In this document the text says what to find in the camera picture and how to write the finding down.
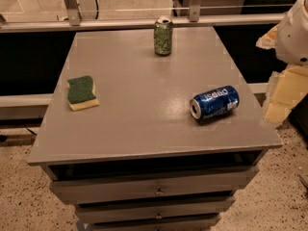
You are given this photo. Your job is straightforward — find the metal railing frame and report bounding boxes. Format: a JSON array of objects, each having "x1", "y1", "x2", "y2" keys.
[{"x1": 0, "y1": 13, "x2": 285, "y2": 33}]

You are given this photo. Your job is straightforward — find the grey drawer cabinet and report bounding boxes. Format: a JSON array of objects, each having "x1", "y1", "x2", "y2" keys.
[{"x1": 27, "y1": 26, "x2": 284, "y2": 231}]

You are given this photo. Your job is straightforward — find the middle grey drawer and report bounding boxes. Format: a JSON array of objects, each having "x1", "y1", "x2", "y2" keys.
[{"x1": 76, "y1": 196, "x2": 235, "y2": 223}]

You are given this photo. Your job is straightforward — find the top grey drawer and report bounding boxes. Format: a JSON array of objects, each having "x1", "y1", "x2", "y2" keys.
[{"x1": 50, "y1": 167, "x2": 259, "y2": 204}]

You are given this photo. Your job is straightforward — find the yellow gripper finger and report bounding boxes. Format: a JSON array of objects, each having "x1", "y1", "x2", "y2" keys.
[
  {"x1": 263, "y1": 64, "x2": 308, "y2": 125},
  {"x1": 256, "y1": 25, "x2": 278, "y2": 50}
]

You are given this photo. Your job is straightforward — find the bottom grey drawer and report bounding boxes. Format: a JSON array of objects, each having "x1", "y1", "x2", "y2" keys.
[{"x1": 92, "y1": 215, "x2": 220, "y2": 231}]

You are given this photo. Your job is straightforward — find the green and yellow sponge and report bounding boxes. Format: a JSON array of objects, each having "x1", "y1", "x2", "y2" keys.
[{"x1": 66, "y1": 75, "x2": 99, "y2": 111}]

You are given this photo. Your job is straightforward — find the green soda can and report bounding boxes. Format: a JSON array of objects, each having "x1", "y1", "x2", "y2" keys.
[{"x1": 154, "y1": 16, "x2": 173, "y2": 56}]

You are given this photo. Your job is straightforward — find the blue Pepsi can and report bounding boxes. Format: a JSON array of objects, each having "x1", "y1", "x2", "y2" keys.
[{"x1": 190, "y1": 86, "x2": 240, "y2": 120}]

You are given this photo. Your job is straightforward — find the grey drawer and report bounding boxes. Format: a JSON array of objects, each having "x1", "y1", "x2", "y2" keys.
[
  {"x1": 92, "y1": 215, "x2": 220, "y2": 231},
  {"x1": 76, "y1": 196, "x2": 235, "y2": 223},
  {"x1": 50, "y1": 167, "x2": 259, "y2": 204}
]

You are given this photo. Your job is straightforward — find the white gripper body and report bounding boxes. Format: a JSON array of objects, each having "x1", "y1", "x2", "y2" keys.
[{"x1": 275, "y1": 0, "x2": 308, "y2": 65}]

